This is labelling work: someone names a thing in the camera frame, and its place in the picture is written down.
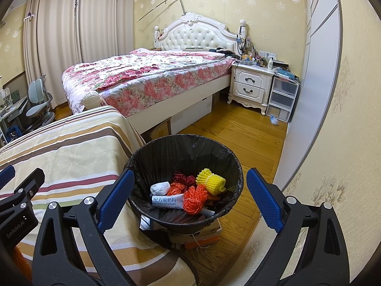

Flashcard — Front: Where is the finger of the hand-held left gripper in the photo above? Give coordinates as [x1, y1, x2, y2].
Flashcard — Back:
[0, 168, 45, 221]
[0, 165, 15, 189]

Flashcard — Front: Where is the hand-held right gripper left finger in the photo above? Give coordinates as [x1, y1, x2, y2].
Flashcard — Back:
[32, 168, 137, 286]

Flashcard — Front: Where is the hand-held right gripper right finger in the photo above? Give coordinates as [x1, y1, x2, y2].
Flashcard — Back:
[242, 167, 350, 286]

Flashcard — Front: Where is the white paper packet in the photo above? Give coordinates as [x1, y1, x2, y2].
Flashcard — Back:
[150, 195, 186, 210]

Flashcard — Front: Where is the yellow foam fruit net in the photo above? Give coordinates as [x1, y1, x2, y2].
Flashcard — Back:
[196, 169, 227, 193]

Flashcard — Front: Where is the orange plastic bag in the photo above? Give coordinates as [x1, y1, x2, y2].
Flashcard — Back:
[167, 182, 186, 197]

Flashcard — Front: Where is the orange foam fruit net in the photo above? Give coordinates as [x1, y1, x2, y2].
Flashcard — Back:
[182, 185, 209, 215]

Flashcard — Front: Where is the dark red mesh net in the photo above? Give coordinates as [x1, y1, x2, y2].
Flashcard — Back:
[173, 171, 195, 185]

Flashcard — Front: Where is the black bin with black liner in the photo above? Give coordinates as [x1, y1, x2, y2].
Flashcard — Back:
[125, 134, 245, 234]

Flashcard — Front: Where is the grey study desk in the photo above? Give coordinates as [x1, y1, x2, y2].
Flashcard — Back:
[0, 97, 29, 143]

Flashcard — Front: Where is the striped tablecloth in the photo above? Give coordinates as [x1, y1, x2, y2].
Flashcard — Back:
[0, 106, 197, 286]

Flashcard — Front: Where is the blue grey desk chair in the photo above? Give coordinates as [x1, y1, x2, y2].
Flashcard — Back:
[26, 76, 55, 126]

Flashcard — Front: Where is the brown cardboard box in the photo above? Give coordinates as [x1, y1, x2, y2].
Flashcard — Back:
[146, 117, 172, 140]

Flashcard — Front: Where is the white volleyball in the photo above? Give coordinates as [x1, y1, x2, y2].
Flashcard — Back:
[83, 91, 108, 111]

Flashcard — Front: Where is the clear plastic drawer unit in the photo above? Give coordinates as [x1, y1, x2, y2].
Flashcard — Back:
[266, 76, 299, 123]

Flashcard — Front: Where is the white storage box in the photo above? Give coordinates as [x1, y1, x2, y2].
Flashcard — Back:
[173, 94, 213, 134]

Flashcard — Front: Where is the white nightstand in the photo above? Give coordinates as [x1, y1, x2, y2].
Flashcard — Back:
[228, 64, 275, 116]

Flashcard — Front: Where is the floral quilt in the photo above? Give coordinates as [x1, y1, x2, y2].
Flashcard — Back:
[62, 48, 236, 117]

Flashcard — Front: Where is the white wardrobe sliding door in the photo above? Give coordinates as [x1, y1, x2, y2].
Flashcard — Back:
[272, 0, 343, 191]

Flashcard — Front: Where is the clutter of small bottles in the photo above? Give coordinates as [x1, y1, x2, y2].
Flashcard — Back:
[238, 51, 298, 79]

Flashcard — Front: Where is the beige curtain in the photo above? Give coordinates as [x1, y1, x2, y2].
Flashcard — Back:
[23, 0, 81, 109]
[78, 0, 136, 66]

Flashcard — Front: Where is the white bed with tufted headboard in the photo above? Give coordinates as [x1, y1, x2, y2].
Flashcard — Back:
[62, 12, 239, 138]

